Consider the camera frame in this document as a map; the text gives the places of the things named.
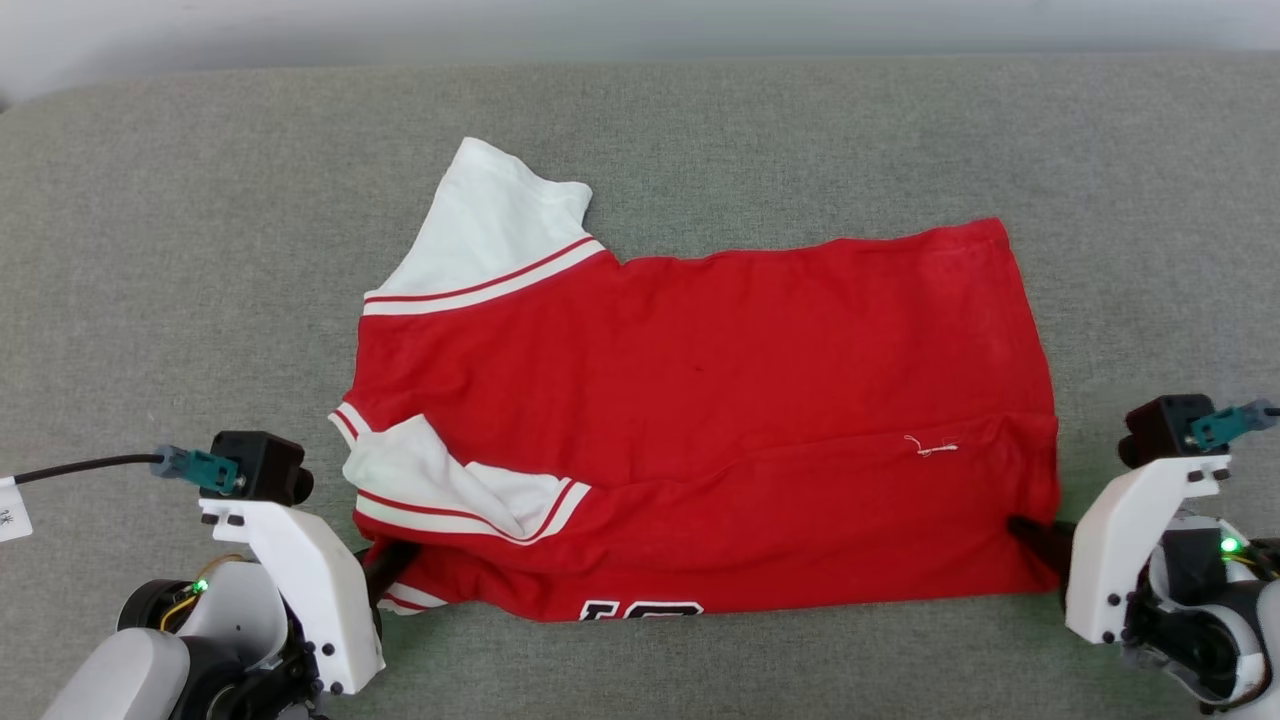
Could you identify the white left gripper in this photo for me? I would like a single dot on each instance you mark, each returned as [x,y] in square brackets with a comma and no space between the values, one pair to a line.
[310,580]

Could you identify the red and white jersey shirt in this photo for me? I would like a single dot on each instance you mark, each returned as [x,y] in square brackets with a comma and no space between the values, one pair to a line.
[700,420]

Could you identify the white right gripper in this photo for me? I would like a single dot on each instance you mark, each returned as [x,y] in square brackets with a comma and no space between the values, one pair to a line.
[1105,560]

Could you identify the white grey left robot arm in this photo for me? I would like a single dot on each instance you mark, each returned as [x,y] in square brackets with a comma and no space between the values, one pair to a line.
[120,670]

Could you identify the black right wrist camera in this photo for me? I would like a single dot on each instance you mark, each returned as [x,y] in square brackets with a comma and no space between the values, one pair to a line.
[1160,430]

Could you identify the grey fabric sofa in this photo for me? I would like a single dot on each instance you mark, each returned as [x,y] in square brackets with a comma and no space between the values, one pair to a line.
[200,250]

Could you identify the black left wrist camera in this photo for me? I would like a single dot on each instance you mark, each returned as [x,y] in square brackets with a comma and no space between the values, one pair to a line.
[260,465]

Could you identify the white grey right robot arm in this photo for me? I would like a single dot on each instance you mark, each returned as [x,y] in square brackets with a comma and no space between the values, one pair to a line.
[1210,640]

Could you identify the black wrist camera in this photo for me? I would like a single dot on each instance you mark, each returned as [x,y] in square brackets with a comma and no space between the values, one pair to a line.
[1160,430]
[260,465]

